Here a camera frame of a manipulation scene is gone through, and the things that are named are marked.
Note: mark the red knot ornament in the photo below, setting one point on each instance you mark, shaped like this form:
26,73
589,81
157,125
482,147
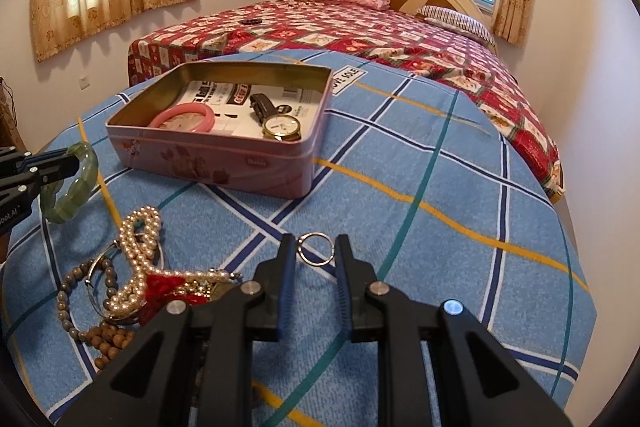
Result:
160,284

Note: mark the brown wooden furniture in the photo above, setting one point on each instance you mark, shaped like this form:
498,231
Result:
9,122

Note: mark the pink bangle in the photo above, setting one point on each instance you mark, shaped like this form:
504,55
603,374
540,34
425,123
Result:
157,121

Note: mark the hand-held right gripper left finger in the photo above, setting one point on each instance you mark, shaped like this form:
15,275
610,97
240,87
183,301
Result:
287,282

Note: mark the pink tin box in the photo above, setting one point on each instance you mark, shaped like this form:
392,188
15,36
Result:
200,162

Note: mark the printed paper sheet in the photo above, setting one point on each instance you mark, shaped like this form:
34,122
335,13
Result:
210,94

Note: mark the red patchwork bed quilt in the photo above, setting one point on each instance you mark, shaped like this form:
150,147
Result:
400,42

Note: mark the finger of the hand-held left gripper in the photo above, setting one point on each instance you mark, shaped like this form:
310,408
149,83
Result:
55,163
20,193

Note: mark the green jade bangle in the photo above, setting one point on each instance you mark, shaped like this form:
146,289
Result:
61,211

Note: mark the striped pillow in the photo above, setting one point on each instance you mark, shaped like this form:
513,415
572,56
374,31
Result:
455,22

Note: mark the white wall outlet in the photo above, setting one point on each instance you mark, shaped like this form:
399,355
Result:
85,82

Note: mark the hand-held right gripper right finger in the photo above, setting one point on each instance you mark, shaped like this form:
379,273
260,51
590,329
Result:
342,287

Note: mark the white cloth label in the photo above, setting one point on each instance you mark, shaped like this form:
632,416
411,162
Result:
348,79

